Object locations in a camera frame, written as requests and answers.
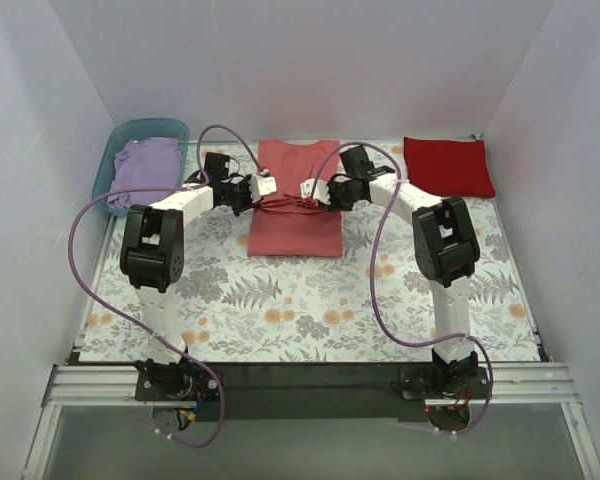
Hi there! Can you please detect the folded red t shirt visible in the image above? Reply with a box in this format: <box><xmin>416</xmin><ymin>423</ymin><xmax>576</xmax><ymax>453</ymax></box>
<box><xmin>403</xmin><ymin>137</ymin><xmax>496</xmax><ymax>199</ymax></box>

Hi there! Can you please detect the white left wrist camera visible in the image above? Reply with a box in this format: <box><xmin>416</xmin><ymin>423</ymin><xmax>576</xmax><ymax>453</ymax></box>
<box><xmin>249</xmin><ymin>170</ymin><xmax>277</xmax><ymax>203</ymax></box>

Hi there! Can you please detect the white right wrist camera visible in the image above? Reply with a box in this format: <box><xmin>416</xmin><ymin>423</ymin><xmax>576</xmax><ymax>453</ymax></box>
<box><xmin>300</xmin><ymin>178</ymin><xmax>330</xmax><ymax>206</ymax></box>

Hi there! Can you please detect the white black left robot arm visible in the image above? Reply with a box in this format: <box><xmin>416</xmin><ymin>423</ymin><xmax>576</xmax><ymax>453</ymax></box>
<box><xmin>120</xmin><ymin>153</ymin><xmax>276</xmax><ymax>400</ymax></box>

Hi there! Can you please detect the salmon pink t shirt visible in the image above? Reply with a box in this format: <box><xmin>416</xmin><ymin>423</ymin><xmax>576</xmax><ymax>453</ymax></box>
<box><xmin>247</xmin><ymin>139</ymin><xmax>343</xmax><ymax>258</ymax></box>

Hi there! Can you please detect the teal plastic basket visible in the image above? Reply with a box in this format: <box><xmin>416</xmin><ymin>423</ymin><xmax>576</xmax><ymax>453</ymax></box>
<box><xmin>92</xmin><ymin>118</ymin><xmax>190</xmax><ymax>217</ymax></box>

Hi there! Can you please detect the floral patterned table mat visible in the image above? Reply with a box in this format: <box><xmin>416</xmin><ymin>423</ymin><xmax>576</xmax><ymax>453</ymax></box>
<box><xmin>78</xmin><ymin>139</ymin><xmax>541</xmax><ymax>365</ymax></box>

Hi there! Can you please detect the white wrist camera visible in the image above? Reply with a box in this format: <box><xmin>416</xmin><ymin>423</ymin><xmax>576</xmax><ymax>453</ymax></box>
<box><xmin>300</xmin><ymin>178</ymin><xmax>330</xmax><ymax>206</ymax></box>
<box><xmin>249</xmin><ymin>170</ymin><xmax>277</xmax><ymax>203</ymax></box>

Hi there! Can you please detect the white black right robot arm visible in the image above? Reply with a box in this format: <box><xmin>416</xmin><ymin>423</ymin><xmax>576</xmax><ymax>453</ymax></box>
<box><xmin>311</xmin><ymin>141</ymin><xmax>488</xmax><ymax>398</ymax></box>

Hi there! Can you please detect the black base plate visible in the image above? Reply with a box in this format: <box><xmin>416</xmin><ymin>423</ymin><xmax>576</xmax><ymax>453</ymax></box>
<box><xmin>134</xmin><ymin>360</ymin><xmax>490</xmax><ymax>424</ymax></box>

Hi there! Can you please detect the lilac t shirt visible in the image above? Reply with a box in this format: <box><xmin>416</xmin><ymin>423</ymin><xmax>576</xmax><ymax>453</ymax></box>
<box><xmin>110</xmin><ymin>137</ymin><xmax>183</xmax><ymax>191</ymax></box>

